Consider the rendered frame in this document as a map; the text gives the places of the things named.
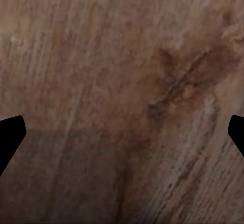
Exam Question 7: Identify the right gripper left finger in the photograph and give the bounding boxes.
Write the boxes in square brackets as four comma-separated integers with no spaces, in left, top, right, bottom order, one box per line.
[0,115,26,176]

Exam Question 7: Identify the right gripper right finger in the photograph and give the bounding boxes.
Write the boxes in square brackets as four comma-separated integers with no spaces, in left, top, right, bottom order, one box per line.
[228,115,244,156]

